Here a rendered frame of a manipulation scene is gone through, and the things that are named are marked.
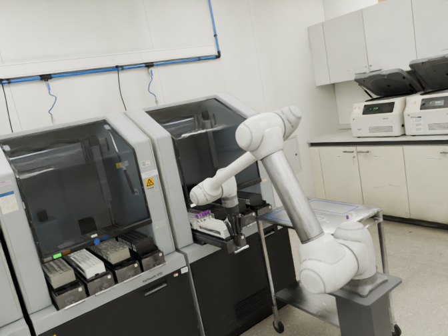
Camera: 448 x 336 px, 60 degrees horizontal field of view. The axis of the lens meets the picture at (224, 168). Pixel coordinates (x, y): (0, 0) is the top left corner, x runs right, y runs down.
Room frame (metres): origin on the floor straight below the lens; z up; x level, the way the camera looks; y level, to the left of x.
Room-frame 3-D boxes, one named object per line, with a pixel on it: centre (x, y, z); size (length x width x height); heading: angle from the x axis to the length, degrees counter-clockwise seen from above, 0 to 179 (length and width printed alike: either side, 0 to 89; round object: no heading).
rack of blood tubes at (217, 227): (2.23, 0.12, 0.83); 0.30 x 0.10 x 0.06; 35
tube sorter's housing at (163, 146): (2.84, 0.26, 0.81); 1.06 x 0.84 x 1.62; 35
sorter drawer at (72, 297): (2.06, 1.04, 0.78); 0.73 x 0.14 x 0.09; 35
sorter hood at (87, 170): (2.19, 0.86, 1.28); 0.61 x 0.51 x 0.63; 125
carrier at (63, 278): (1.87, 0.91, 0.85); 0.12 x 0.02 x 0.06; 125
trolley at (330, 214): (2.21, -0.49, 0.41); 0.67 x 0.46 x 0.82; 33
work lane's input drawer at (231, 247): (2.34, 0.19, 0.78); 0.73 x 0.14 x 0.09; 35
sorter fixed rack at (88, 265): (2.04, 0.84, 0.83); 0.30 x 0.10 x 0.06; 35
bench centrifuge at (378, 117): (4.02, -1.81, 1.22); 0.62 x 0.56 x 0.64; 123
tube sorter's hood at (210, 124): (2.68, 0.15, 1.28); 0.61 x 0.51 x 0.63; 125
